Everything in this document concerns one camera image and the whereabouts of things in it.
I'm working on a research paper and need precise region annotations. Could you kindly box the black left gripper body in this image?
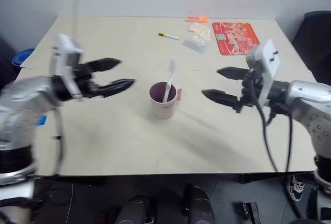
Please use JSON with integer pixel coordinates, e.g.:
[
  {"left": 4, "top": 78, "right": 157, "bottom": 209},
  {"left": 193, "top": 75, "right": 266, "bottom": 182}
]
[{"left": 67, "top": 62, "right": 104, "bottom": 98}]

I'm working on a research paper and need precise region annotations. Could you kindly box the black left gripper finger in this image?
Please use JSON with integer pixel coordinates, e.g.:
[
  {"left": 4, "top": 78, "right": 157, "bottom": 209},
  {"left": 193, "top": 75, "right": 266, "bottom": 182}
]
[
  {"left": 89, "top": 57, "right": 122, "bottom": 73},
  {"left": 96, "top": 79, "right": 136, "bottom": 98}
]

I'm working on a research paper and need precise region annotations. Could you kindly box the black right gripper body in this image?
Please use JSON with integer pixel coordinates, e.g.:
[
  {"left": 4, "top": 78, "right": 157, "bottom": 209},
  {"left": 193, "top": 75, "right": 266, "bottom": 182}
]
[{"left": 237, "top": 68, "right": 262, "bottom": 113}]

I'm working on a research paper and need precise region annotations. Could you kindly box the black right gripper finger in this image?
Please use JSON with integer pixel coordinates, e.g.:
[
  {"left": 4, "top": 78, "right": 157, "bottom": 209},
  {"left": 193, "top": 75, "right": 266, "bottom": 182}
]
[
  {"left": 201, "top": 88, "right": 242, "bottom": 111},
  {"left": 216, "top": 66, "right": 250, "bottom": 81}
]

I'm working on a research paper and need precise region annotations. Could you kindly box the pink mug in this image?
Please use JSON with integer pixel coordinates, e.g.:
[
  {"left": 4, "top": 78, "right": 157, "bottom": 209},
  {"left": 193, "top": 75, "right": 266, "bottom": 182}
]
[{"left": 148, "top": 81, "right": 183, "bottom": 120}]

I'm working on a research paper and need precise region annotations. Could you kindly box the white toothbrush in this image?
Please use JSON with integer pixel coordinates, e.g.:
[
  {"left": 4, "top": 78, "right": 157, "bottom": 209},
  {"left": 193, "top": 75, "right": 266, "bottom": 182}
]
[{"left": 162, "top": 58, "right": 178, "bottom": 103}]

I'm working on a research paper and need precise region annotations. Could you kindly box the red printed packet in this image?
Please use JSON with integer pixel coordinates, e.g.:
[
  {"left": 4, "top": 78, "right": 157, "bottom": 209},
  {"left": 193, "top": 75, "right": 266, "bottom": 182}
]
[{"left": 212, "top": 21, "right": 260, "bottom": 55}]

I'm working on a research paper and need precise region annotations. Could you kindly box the clear plastic packet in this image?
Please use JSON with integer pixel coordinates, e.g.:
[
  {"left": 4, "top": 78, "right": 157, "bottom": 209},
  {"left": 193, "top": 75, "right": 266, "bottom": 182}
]
[{"left": 182, "top": 34, "right": 209, "bottom": 53}]

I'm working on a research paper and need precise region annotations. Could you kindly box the beige crumpled wrapper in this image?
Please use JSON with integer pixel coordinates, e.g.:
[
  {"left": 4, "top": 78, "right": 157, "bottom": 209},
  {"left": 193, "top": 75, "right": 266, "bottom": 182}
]
[{"left": 187, "top": 22, "right": 214, "bottom": 40}]

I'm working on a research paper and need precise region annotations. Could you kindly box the orange highlighter pen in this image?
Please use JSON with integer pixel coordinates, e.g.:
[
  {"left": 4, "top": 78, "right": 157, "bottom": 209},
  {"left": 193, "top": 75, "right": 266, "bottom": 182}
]
[{"left": 185, "top": 16, "right": 209, "bottom": 23}]

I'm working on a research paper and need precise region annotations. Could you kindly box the blue round container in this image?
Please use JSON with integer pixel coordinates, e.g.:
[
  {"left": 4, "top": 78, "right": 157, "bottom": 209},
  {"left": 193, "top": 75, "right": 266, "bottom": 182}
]
[{"left": 11, "top": 48, "right": 35, "bottom": 67}]

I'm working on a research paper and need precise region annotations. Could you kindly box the white marker pen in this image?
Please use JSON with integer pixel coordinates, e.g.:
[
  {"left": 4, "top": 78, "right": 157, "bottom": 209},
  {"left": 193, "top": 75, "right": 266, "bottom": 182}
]
[{"left": 158, "top": 31, "right": 180, "bottom": 41}]

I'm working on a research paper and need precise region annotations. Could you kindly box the black chair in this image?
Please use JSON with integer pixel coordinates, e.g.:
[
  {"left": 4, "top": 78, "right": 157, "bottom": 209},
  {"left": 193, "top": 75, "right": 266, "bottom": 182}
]
[{"left": 291, "top": 10, "right": 331, "bottom": 78}]

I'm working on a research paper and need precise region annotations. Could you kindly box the dark rounded robot foot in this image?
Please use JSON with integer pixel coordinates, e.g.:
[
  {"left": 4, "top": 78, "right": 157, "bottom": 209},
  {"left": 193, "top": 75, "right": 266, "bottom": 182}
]
[
  {"left": 113, "top": 194, "right": 151, "bottom": 224},
  {"left": 183, "top": 184, "right": 217, "bottom": 224}
]

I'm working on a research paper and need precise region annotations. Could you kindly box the white and navy sneaker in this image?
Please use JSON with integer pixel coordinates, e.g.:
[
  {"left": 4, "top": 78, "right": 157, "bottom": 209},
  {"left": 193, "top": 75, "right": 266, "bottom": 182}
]
[{"left": 285, "top": 174, "right": 305, "bottom": 202}]

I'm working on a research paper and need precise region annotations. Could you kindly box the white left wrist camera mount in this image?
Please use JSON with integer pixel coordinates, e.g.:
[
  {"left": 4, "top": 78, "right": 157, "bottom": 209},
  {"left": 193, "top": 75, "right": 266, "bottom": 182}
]
[{"left": 50, "top": 33, "right": 85, "bottom": 99}]

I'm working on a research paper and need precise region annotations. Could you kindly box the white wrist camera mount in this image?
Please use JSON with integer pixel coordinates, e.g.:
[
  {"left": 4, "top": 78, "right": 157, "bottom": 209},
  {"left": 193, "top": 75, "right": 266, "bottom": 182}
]
[
  {"left": 245, "top": 38, "right": 281, "bottom": 108},
  {"left": 50, "top": 33, "right": 85, "bottom": 99}
]

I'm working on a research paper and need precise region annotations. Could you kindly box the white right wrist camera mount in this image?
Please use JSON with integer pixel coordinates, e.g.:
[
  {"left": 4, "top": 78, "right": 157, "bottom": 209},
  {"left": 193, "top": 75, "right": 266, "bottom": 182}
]
[{"left": 245, "top": 38, "right": 281, "bottom": 108}]

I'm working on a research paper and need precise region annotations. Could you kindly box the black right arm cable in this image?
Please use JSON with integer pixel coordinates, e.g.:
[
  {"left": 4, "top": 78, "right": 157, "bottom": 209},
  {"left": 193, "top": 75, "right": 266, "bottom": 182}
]
[{"left": 249, "top": 79, "right": 293, "bottom": 173}]

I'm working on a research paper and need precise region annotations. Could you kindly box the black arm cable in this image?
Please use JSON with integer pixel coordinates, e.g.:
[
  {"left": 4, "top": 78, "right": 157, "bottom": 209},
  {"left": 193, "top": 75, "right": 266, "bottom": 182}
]
[
  {"left": 249, "top": 79, "right": 293, "bottom": 173},
  {"left": 51, "top": 104, "right": 65, "bottom": 176}
]

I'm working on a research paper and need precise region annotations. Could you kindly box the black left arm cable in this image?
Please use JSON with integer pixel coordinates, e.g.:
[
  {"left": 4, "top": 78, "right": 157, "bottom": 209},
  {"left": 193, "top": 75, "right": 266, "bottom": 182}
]
[{"left": 51, "top": 104, "right": 65, "bottom": 176}]

